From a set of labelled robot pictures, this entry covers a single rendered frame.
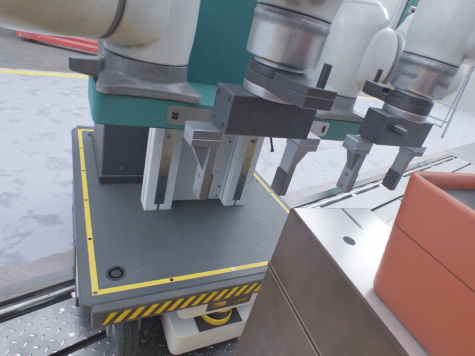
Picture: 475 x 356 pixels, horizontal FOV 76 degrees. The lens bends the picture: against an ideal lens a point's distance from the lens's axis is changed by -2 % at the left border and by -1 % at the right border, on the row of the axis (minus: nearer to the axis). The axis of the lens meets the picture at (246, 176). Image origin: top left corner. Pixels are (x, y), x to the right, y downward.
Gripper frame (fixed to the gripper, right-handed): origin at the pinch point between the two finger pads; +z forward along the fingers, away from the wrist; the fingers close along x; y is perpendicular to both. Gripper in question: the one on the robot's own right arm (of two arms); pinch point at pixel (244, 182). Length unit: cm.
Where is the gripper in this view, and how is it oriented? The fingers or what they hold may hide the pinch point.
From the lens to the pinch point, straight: 45.8
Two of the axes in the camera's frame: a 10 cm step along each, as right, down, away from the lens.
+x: -8.6, 0.1, -5.0
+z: -2.5, 8.6, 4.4
